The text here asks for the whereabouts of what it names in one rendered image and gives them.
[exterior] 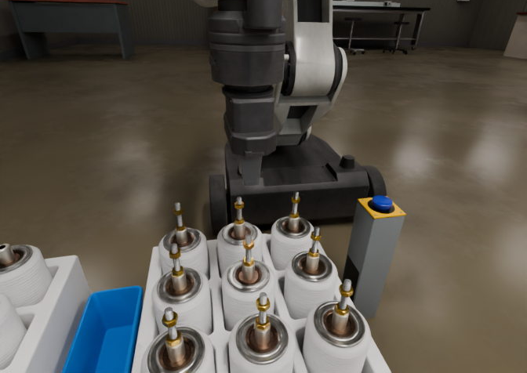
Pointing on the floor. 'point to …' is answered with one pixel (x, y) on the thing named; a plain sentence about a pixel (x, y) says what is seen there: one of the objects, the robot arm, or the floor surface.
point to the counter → (518, 38)
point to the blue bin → (107, 332)
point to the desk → (68, 21)
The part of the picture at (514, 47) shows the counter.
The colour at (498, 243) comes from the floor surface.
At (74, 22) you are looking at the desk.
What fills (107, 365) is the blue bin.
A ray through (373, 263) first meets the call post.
